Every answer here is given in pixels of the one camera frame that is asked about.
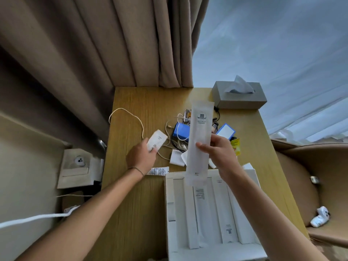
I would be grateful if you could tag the white tissue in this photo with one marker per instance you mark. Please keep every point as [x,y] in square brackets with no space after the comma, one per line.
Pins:
[239,85]

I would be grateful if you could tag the white square sachet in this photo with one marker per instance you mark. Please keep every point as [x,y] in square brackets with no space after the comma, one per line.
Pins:
[184,158]

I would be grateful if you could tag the blue power bank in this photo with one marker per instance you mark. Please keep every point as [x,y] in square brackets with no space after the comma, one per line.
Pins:
[183,131]

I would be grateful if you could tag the white sheer curtain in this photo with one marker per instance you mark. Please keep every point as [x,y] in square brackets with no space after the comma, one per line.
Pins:
[272,51]

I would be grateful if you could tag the person's right forearm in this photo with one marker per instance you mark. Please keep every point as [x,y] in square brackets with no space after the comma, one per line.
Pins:
[272,222]

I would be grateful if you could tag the small white earbud case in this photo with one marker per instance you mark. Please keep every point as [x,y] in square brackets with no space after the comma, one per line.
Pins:
[314,179]

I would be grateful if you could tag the wooden table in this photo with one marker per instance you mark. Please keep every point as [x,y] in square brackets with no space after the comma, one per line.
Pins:
[136,201]

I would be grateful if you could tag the grey tissue box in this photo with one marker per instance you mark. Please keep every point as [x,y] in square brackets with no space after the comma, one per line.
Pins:
[239,101]

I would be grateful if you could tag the person's right hand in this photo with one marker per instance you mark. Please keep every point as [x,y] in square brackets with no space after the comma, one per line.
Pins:
[223,157]

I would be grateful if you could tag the white cardboard box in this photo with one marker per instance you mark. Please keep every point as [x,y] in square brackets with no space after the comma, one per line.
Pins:
[170,241]

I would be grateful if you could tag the white game controller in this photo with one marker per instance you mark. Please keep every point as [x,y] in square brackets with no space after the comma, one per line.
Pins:
[320,217]

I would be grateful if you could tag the brown cardboard box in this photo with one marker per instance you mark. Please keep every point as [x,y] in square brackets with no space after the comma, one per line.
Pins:
[72,201]

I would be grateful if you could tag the yellow tea bag packet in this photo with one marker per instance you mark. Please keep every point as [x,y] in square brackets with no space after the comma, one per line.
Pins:
[236,145]

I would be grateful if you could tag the beige curtain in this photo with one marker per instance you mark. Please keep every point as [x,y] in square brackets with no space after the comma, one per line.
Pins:
[95,51]

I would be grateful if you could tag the small white square packet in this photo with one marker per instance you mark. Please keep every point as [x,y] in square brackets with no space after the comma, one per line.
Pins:
[176,158]

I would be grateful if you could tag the person's left hand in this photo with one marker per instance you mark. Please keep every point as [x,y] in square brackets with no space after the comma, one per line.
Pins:
[140,157]

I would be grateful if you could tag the person's left forearm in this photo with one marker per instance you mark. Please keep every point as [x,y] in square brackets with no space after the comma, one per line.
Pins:
[81,222]

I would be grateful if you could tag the brown leather chair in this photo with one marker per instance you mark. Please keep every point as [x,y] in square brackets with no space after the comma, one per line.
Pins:
[299,182]

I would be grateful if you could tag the wall socket panel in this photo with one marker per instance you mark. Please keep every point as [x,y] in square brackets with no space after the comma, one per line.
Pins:
[76,179]

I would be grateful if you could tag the silver metal fixture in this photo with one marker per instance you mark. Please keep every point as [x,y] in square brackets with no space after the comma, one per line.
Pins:
[102,144]

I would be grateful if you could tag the blue and white small box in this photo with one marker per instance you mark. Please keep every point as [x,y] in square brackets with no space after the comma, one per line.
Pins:
[225,131]

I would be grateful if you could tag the white tube black cap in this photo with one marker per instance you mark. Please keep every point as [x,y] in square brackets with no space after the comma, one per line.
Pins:
[157,171]

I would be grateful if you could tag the clear packet orange print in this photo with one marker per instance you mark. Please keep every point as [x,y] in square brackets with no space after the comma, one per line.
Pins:
[187,115]

